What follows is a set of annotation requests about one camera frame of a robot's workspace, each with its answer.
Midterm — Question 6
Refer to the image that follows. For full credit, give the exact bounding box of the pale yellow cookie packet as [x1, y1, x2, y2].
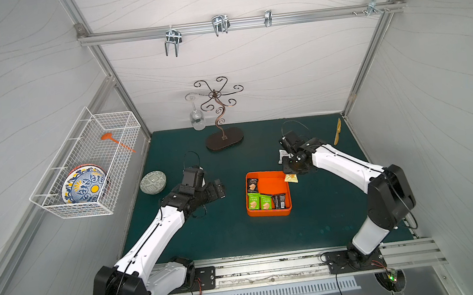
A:
[284, 174, 299, 183]

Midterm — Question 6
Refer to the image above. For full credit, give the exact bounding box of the black chocolate bar packet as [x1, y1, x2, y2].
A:
[271, 193, 287, 210]

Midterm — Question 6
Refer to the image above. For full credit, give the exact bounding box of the white cookie packet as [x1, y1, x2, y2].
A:
[278, 149, 289, 164]

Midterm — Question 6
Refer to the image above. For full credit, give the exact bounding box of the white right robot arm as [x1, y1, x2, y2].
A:
[279, 136, 417, 263]

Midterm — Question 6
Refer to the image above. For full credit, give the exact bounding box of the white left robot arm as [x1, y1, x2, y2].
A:
[93, 180, 226, 295]

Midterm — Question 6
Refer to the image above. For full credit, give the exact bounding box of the orange plastic storage box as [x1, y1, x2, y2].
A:
[245, 171, 293, 217]

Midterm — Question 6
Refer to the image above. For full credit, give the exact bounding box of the wooden knife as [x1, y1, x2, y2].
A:
[333, 118, 342, 146]

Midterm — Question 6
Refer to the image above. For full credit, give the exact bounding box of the green patterned ceramic bowl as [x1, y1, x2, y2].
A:
[140, 170, 167, 195]

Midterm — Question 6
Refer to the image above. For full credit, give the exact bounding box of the black cookie packet left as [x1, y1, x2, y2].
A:
[246, 178, 259, 194]

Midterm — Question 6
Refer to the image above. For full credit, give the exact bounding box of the green cookie packet left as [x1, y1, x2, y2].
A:
[247, 192, 261, 211]

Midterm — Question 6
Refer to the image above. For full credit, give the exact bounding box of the green cookie packet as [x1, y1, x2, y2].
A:
[247, 192, 261, 211]
[259, 194, 273, 211]

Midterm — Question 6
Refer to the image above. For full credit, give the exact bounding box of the green cookie packet right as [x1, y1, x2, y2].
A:
[259, 194, 273, 211]

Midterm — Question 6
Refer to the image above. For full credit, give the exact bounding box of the brown metal glass stand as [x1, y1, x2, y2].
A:
[193, 76, 244, 152]

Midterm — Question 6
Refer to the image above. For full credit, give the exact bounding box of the orange plastic spoon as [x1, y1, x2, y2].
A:
[101, 132, 135, 153]

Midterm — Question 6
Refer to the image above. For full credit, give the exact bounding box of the blue yellow painted plate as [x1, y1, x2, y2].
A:
[61, 165, 106, 204]

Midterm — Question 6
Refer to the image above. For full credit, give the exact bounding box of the metal single hook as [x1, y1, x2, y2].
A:
[264, 10, 273, 28]

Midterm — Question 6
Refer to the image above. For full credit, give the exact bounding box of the metal double hook middle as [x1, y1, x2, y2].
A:
[211, 14, 230, 37]

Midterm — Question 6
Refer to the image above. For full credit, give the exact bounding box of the metal double hook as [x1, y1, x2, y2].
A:
[165, 28, 183, 57]
[211, 14, 230, 37]

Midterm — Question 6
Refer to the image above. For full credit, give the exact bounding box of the metal double hook left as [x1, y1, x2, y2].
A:
[165, 28, 183, 57]

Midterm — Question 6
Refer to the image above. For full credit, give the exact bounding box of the metal hook right end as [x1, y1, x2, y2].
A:
[352, 0, 391, 17]

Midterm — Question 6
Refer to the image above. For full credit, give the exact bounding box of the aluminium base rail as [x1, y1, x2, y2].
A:
[149, 234, 449, 295]

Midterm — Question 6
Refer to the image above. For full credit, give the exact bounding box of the white wire basket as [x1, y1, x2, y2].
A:
[29, 108, 140, 219]

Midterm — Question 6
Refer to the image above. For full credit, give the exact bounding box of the aluminium top rail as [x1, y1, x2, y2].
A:
[78, 0, 407, 47]

